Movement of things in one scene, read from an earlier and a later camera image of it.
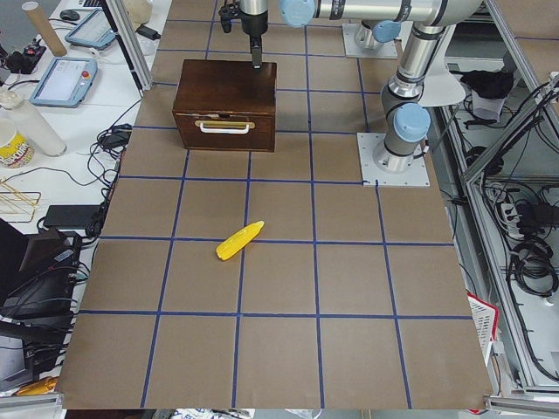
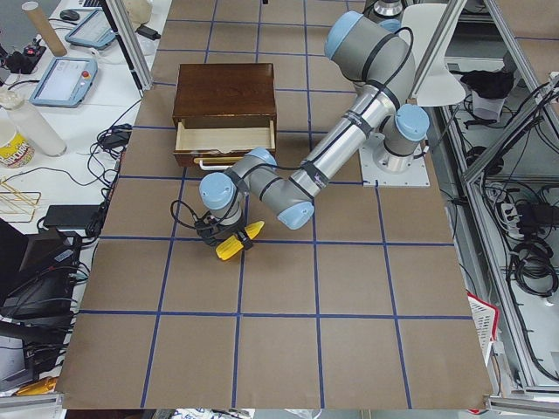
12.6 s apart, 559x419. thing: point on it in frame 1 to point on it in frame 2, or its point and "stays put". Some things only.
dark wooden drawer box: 226,105 stays put
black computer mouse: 69,15 stays put
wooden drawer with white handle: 228,132 to 220,147
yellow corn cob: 238,241 stays put
